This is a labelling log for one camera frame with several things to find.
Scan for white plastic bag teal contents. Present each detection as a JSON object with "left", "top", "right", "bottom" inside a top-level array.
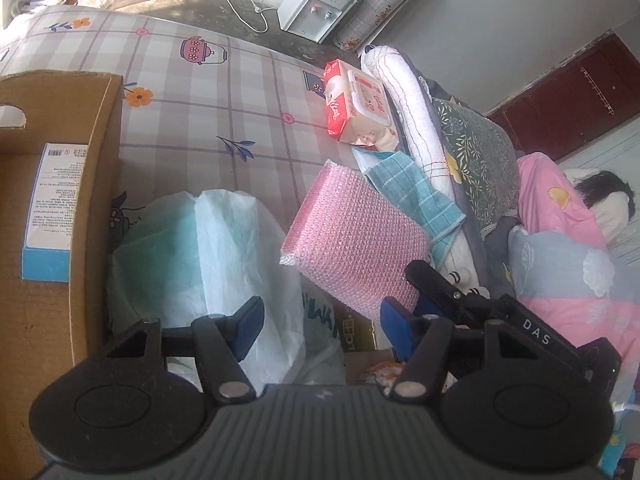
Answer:
[{"left": 107, "top": 189, "right": 346, "bottom": 396}]

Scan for teal checked towel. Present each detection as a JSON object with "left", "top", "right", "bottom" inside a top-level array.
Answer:
[{"left": 364, "top": 152, "right": 466, "bottom": 266}]

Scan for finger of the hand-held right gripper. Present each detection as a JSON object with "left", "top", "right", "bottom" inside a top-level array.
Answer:
[{"left": 405, "top": 260, "right": 466, "bottom": 317}]

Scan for white rolled quilt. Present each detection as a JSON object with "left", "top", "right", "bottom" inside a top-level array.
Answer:
[{"left": 361, "top": 45, "right": 493, "bottom": 301}]

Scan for dark red wooden door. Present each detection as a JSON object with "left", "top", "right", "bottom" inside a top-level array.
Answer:
[{"left": 487, "top": 32, "right": 640, "bottom": 163}]

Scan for brown cardboard box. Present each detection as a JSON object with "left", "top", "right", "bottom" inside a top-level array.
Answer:
[{"left": 0, "top": 72, "right": 123, "bottom": 480}]

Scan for pink bubble wrap pack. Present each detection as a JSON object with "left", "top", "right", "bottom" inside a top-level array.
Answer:
[{"left": 280, "top": 159, "right": 432, "bottom": 321}]

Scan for pink and grey cloud quilt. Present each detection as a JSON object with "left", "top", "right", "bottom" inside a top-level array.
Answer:
[{"left": 505, "top": 152, "right": 640, "bottom": 480}]

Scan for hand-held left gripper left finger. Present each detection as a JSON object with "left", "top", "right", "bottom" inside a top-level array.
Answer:
[{"left": 102, "top": 296, "right": 266, "bottom": 406}]

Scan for green floral pillow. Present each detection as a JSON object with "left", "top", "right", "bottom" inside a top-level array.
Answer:
[{"left": 430, "top": 95, "right": 523, "bottom": 236}]

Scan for white cable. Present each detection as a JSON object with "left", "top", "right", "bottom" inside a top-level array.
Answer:
[{"left": 227, "top": 0, "right": 278, "bottom": 36}]

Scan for white water dispenser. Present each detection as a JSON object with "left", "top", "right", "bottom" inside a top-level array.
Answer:
[{"left": 277, "top": 0, "right": 358, "bottom": 45}]

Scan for red wet wipes packet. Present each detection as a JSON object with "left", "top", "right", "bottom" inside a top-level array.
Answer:
[{"left": 322, "top": 59, "right": 401, "bottom": 153}]

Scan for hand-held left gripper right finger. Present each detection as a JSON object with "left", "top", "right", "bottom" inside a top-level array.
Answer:
[{"left": 380, "top": 297, "right": 507, "bottom": 406}]

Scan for white and blue carton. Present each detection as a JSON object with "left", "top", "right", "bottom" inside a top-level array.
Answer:
[{"left": 21, "top": 142, "right": 91, "bottom": 283}]

